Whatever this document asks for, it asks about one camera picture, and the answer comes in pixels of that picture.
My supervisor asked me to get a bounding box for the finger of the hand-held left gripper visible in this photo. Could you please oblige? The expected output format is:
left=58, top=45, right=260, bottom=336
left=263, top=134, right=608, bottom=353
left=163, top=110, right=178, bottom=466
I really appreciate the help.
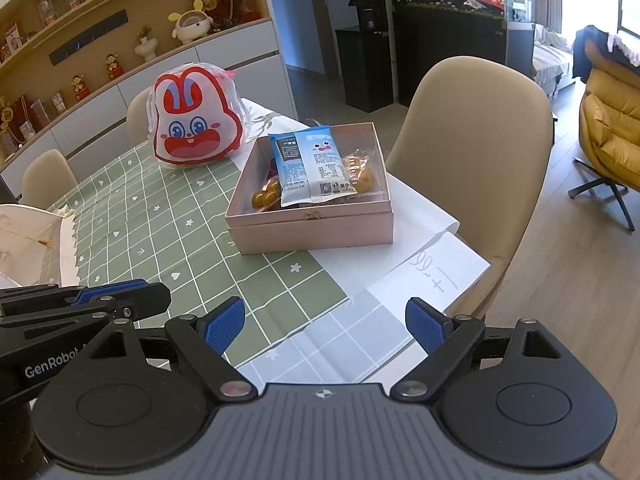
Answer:
left=0, top=282, right=172, bottom=343
left=0, top=280, right=151, bottom=317

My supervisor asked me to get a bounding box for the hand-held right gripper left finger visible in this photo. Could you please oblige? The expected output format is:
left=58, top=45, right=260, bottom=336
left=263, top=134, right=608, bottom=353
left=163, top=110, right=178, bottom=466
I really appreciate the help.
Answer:
left=90, top=296, right=257, bottom=403

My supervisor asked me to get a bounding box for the wooden shelf cabinet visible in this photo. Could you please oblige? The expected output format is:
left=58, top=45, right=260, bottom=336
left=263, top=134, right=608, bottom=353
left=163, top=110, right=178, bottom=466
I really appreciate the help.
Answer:
left=0, top=0, right=298, bottom=196

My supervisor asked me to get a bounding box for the yellow armchair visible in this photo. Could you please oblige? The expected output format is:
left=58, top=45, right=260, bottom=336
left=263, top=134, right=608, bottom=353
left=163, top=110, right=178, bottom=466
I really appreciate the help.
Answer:
left=567, top=40, right=640, bottom=233

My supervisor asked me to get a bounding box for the long black speaker bar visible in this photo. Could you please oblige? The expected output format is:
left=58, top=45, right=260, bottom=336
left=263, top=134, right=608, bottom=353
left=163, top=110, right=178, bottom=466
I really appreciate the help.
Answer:
left=49, top=9, right=126, bottom=66

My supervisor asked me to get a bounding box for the blue snack packet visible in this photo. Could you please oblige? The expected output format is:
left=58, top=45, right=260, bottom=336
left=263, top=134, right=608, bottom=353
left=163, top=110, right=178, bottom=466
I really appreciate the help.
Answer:
left=268, top=125, right=358, bottom=208

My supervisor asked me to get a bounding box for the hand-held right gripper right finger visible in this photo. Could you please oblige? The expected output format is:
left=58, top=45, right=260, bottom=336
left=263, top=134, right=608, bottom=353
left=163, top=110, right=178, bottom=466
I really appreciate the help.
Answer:
left=390, top=297, right=561, bottom=403

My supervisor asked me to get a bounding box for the large beige chair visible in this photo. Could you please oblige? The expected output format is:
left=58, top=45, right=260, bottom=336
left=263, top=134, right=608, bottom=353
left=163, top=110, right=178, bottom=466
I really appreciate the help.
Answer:
left=385, top=56, right=555, bottom=321

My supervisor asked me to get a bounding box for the white vase with plant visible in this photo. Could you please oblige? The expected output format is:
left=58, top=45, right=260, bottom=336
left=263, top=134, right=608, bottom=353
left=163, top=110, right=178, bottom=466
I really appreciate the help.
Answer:
left=135, top=25, right=159, bottom=63

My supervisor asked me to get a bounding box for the green chequered tablecloth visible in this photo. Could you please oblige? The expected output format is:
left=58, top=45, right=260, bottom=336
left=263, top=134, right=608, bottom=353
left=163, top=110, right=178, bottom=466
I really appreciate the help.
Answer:
left=47, top=125, right=437, bottom=386

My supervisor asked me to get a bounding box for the clear display case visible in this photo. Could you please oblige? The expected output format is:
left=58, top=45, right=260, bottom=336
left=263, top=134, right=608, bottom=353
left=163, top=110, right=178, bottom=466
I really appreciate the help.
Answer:
left=30, top=91, right=68, bottom=128

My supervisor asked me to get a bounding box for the brown plush toy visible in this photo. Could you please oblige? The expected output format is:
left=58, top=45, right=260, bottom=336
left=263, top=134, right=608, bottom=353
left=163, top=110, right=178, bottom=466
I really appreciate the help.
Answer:
left=187, top=0, right=261, bottom=28

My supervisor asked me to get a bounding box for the black sideboard cabinet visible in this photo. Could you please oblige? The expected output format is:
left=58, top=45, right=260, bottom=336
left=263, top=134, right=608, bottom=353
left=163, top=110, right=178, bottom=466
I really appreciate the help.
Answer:
left=392, top=2, right=536, bottom=111

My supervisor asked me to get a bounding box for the pink cardboard box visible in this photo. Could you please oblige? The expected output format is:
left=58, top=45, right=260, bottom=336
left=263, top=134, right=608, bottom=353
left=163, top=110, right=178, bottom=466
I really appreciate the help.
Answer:
left=224, top=121, right=396, bottom=256

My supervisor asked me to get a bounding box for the clear-wrapped bread bun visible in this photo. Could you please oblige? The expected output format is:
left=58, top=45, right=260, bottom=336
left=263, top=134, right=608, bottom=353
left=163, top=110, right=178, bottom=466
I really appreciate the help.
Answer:
left=342, top=147, right=382, bottom=196

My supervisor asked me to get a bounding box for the cream fringed cloth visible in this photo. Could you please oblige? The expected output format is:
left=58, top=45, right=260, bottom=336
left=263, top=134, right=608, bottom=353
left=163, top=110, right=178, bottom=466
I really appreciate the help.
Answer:
left=0, top=202, right=79, bottom=291

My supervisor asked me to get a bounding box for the scribbled white paper sheet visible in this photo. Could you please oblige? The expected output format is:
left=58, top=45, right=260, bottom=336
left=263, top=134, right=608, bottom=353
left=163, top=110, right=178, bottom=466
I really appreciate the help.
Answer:
left=367, top=231, right=492, bottom=313

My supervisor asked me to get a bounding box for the cream horned animal pot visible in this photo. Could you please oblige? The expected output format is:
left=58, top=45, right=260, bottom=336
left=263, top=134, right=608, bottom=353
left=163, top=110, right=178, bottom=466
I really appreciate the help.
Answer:
left=168, top=10, right=214, bottom=45

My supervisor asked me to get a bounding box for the red white rabbit bag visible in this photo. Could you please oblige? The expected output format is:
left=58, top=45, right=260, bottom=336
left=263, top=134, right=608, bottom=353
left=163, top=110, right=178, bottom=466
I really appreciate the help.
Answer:
left=146, top=61, right=247, bottom=166

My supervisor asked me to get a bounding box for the white patterned sofa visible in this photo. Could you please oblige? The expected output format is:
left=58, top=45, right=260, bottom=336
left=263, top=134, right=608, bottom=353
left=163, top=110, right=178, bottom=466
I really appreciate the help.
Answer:
left=532, top=25, right=576, bottom=98

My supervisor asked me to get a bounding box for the white leaf-print tablecloth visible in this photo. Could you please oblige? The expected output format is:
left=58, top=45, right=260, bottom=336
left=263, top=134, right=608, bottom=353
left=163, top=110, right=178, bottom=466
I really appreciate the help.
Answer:
left=239, top=97, right=311, bottom=161

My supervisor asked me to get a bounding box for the glass window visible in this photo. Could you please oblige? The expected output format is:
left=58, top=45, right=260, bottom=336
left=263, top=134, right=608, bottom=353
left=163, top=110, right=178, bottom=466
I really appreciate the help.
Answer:
left=617, top=0, right=640, bottom=38

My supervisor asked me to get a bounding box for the green olive packet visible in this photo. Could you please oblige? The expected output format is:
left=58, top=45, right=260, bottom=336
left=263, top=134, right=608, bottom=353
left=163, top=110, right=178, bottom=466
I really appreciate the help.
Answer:
left=250, top=177, right=284, bottom=211

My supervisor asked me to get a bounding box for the tall black appliance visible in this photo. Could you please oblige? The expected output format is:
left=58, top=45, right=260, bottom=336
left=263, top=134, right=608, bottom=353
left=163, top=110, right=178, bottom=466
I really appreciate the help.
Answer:
left=335, top=0, right=396, bottom=113

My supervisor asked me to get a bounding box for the dark red gift box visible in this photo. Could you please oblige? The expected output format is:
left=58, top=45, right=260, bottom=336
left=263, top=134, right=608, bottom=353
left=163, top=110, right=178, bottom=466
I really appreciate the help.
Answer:
left=10, top=95, right=36, bottom=141

